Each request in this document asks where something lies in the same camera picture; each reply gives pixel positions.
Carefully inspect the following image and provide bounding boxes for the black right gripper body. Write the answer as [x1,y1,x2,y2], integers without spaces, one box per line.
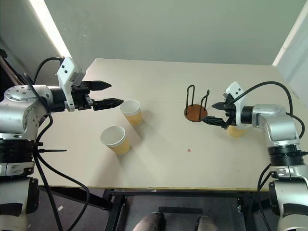
[223,94,238,126]

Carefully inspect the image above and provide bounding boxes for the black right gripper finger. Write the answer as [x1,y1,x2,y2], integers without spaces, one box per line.
[211,101,226,111]
[202,115,229,130]

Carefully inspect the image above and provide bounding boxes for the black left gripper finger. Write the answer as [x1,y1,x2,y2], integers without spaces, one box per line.
[92,98,124,112]
[87,80,112,92]

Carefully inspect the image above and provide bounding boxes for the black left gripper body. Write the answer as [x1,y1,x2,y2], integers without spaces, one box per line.
[71,81,95,111]

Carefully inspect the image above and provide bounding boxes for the tan paper cup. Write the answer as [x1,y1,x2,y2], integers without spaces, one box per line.
[100,125,131,155]
[119,99,143,127]
[226,123,249,139]

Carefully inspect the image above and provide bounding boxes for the dark brown furniture piece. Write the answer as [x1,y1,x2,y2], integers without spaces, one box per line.
[0,48,27,88]

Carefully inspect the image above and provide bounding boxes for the grey rounded shape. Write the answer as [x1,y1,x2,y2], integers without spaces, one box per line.
[133,211,166,231]
[196,215,219,231]

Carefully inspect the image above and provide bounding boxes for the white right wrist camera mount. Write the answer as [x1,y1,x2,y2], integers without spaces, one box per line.
[222,81,248,127]

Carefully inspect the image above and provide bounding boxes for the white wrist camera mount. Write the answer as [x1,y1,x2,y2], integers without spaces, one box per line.
[222,81,248,127]
[57,57,87,113]

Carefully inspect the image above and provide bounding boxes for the wooden cup rack, black wires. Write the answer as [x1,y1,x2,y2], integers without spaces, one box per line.
[184,84,211,123]

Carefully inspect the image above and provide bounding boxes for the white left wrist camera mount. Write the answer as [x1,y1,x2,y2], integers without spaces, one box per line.
[57,57,87,113]

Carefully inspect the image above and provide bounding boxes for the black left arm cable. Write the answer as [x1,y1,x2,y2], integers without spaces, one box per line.
[33,56,90,231]

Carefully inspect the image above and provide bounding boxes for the black metal table frame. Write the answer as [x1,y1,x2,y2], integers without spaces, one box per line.
[38,185,274,231]

